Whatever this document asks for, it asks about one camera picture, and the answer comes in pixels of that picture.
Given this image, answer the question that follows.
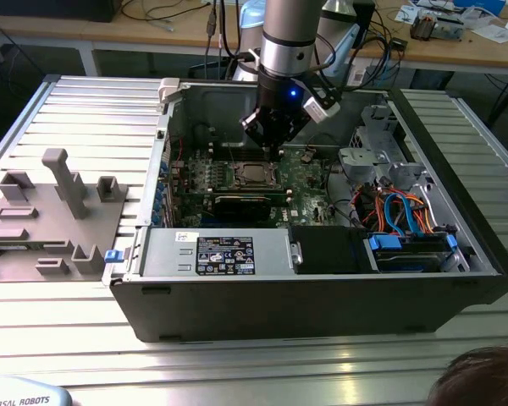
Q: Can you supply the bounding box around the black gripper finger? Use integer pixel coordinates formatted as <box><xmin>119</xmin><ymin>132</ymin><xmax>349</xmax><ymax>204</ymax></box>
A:
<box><xmin>275</xmin><ymin>109</ymin><xmax>314</xmax><ymax>162</ymax></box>
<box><xmin>239</xmin><ymin>107</ymin><xmax>278</xmax><ymax>162</ymax></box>

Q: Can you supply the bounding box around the silver CPU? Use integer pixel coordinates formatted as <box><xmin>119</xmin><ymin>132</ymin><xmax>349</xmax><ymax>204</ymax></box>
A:
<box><xmin>241</xmin><ymin>162</ymin><xmax>268</xmax><ymax>181</ymax></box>

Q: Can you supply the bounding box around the thin metal locking lever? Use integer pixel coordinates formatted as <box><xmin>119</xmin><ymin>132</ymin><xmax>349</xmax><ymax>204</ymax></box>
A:
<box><xmin>224</xmin><ymin>140</ymin><xmax>240</xmax><ymax>169</ymax></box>

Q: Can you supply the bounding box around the CPU socket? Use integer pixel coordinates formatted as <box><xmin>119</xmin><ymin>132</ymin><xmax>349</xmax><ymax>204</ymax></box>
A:
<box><xmin>233</xmin><ymin>160</ymin><xmax>283</xmax><ymax>190</ymax></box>

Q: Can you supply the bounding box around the green motherboard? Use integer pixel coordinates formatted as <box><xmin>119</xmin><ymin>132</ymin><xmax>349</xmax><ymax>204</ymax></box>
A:
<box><xmin>171</xmin><ymin>145</ymin><xmax>344</xmax><ymax>228</ymax></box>

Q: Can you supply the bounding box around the small white box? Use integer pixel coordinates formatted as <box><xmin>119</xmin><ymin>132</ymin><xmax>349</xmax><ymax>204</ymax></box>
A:
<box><xmin>346</xmin><ymin>58</ymin><xmax>369</xmax><ymax>87</ymax></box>

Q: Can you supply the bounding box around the black graphics card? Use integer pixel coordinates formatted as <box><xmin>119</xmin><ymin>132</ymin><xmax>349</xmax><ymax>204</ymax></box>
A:
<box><xmin>202</xmin><ymin>192</ymin><xmax>295</xmax><ymax>222</ymax></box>

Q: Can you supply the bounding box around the grey case latch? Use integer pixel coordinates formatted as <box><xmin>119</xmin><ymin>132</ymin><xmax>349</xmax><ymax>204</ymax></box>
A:
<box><xmin>157</xmin><ymin>78</ymin><xmax>182</xmax><ymax>102</ymax></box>

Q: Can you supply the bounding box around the black upright box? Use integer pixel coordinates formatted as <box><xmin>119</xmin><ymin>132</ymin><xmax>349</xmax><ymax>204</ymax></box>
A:
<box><xmin>354</xmin><ymin>0</ymin><xmax>377</xmax><ymax>48</ymax></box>

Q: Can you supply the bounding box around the light wooden desk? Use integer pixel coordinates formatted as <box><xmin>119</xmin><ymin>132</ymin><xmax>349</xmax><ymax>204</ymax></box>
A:
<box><xmin>351</xmin><ymin>0</ymin><xmax>508</xmax><ymax>71</ymax></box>
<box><xmin>0</xmin><ymin>0</ymin><xmax>246</xmax><ymax>77</ymax></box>

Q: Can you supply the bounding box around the hard disk in blue carrier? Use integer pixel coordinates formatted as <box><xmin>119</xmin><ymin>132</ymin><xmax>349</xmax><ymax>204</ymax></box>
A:
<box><xmin>366</xmin><ymin>232</ymin><xmax>458</xmax><ymax>274</ymax></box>

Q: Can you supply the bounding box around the white paper sheet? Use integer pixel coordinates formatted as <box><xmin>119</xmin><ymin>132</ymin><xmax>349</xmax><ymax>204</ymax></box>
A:
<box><xmin>469</xmin><ymin>16</ymin><xmax>508</xmax><ymax>43</ymax></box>
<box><xmin>395</xmin><ymin>3</ymin><xmax>421</xmax><ymax>23</ymax></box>

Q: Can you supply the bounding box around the small dark metal device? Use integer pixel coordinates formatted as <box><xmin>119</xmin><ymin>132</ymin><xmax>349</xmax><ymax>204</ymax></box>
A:
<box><xmin>409</xmin><ymin>11</ymin><xmax>436</xmax><ymax>42</ymax></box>

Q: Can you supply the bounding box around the silver power supply with label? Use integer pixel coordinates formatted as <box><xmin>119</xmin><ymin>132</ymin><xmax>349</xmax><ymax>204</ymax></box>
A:
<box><xmin>137</xmin><ymin>228</ymin><xmax>295</xmax><ymax>278</ymax></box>

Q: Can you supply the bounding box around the black open PC case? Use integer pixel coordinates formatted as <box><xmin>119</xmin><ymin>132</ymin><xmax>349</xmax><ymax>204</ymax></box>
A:
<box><xmin>102</xmin><ymin>78</ymin><xmax>508</xmax><ymax>343</ymax></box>

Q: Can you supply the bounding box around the grey electronic device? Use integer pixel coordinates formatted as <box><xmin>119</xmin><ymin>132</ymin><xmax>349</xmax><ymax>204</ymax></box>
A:
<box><xmin>431</xmin><ymin>14</ymin><xmax>466</xmax><ymax>42</ymax></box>

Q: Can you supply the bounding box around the blue cardboard box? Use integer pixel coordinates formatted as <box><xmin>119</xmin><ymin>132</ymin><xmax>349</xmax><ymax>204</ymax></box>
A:
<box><xmin>453</xmin><ymin>0</ymin><xmax>507</xmax><ymax>14</ymax></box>

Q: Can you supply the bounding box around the grey parts rack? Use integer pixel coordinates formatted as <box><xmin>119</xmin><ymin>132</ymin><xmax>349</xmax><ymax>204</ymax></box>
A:
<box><xmin>0</xmin><ymin>147</ymin><xmax>130</xmax><ymax>283</ymax></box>

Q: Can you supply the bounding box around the large black box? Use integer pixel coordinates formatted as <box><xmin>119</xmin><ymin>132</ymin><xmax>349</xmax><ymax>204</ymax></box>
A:
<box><xmin>0</xmin><ymin>0</ymin><xmax>124</xmax><ymax>23</ymax></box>

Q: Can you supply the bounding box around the person's dark-haired head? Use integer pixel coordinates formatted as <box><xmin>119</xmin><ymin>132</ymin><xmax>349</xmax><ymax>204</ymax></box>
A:
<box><xmin>427</xmin><ymin>344</ymin><xmax>508</xmax><ymax>406</ymax></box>

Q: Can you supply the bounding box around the pale blue teach pendant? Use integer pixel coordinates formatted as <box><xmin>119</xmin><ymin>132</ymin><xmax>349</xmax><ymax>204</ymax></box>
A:
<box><xmin>0</xmin><ymin>376</ymin><xmax>74</xmax><ymax>406</ymax></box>

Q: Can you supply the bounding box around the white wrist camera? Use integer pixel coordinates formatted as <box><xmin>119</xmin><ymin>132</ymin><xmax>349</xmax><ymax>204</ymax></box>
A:
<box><xmin>302</xmin><ymin>88</ymin><xmax>342</xmax><ymax>124</ymax></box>

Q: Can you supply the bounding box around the silver drive bay bracket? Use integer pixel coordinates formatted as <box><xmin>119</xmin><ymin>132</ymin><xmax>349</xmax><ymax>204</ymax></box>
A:
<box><xmin>337</xmin><ymin>146</ymin><xmax>407</xmax><ymax>178</ymax></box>

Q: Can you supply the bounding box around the thin red wire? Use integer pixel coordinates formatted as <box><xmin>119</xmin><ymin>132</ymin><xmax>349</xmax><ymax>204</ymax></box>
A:
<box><xmin>171</xmin><ymin>135</ymin><xmax>186</xmax><ymax>167</ymax></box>

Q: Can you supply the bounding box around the orange power wire bundle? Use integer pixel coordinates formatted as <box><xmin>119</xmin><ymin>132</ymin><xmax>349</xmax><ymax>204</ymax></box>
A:
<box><xmin>361</xmin><ymin>189</ymin><xmax>436</xmax><ymax>234</ymax></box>

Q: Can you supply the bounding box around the blue data cable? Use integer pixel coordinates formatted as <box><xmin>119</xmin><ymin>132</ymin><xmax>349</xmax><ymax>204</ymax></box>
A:
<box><xmin>400</xmin><ymin>192</ymin><xmax>422</xmax><ymax>238</ymax></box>
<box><xmin>383</xmin><ymin>192</ymin><xmax>404</xmax><ymax>236</ymax></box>

